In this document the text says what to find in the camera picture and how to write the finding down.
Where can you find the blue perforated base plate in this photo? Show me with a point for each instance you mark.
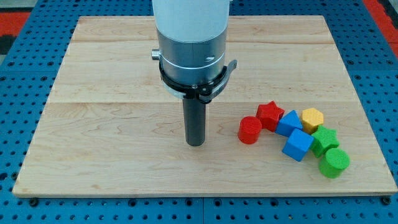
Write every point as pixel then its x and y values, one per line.
pixel 31 65

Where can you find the red cylinder block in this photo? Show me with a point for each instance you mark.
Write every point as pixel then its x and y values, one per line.
pixel 249 129

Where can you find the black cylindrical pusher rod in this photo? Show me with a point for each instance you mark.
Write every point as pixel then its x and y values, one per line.
pixel 194 113

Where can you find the wooden board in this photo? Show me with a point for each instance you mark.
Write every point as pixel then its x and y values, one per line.
pixel 110 129

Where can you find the blue cube block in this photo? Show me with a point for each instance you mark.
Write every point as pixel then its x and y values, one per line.
pixel 297 145

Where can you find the red star block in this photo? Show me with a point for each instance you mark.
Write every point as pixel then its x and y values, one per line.
pixel 269 115

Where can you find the blue triangle block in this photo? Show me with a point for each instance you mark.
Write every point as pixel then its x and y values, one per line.
pixel 288 124

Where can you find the yellow hexagon block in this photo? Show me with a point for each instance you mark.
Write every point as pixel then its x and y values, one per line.
pixel 311 118

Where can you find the green cylinder block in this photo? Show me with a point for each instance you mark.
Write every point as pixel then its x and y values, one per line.
pixel 334 162

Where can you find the green star block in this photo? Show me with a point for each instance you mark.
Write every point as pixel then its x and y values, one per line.
pixel 323 140

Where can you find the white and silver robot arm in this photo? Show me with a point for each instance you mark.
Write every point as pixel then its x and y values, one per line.
pixel 192 46

